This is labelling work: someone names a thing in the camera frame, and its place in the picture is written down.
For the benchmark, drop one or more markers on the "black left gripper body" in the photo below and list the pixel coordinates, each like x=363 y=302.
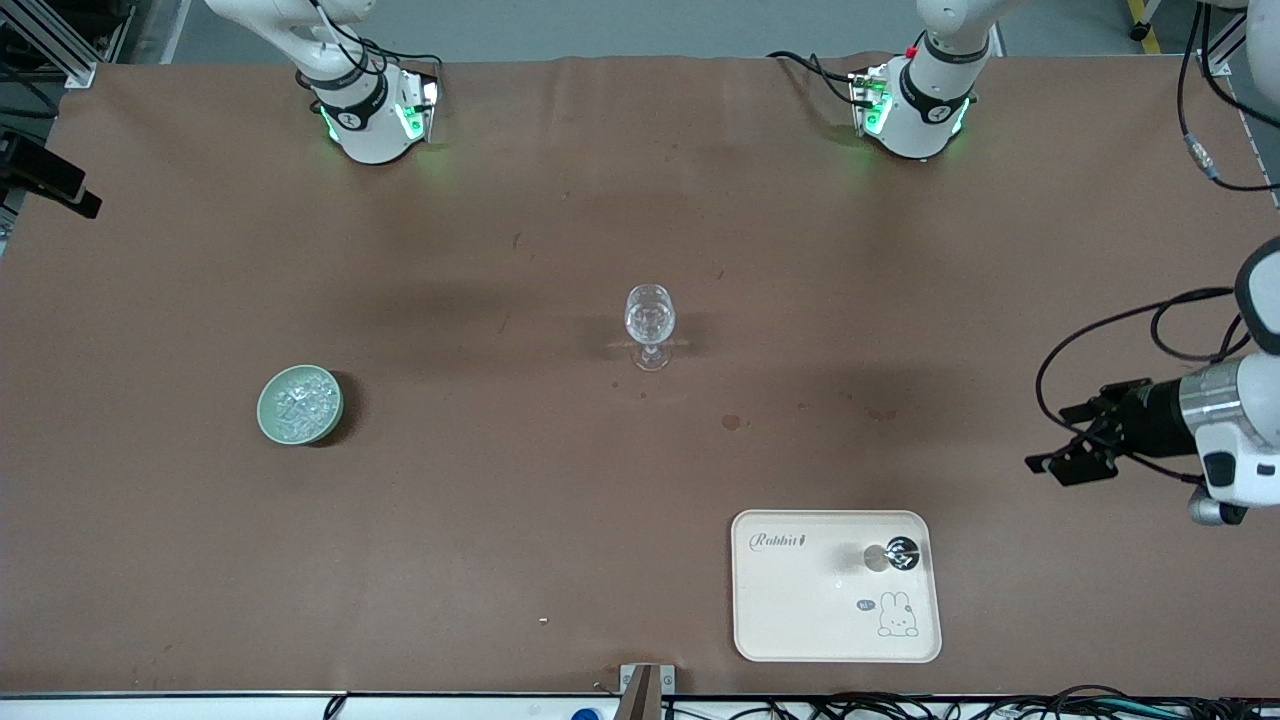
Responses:
x=1157 y=416

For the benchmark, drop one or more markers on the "steel double jigger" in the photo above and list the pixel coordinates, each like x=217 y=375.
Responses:
x=900 y=553

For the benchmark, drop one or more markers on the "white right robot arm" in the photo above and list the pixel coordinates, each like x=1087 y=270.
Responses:
x=365 y=135

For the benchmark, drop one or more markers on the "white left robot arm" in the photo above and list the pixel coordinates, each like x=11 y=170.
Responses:
x=915 y=120

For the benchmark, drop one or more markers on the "pile of clear ice cubes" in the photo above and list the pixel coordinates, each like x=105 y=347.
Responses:
x=303 y=402

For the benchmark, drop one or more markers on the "clear wine glass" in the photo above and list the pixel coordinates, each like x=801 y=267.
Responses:
x=650 y=315

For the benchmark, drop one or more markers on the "green ceramic bowl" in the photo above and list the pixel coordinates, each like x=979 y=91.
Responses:
x=265 y=410

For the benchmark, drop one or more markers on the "cream rabbit print tray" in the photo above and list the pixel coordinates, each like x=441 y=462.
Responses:
x=800 y=610

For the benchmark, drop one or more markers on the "brown table cover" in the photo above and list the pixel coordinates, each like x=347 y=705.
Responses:
x=500 y=500

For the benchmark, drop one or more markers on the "aluminium frame profile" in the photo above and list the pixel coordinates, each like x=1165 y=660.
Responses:
x=1222 y=55
x=50 y=40

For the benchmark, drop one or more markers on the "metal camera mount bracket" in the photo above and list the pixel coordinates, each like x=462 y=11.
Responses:
x=648 y=685

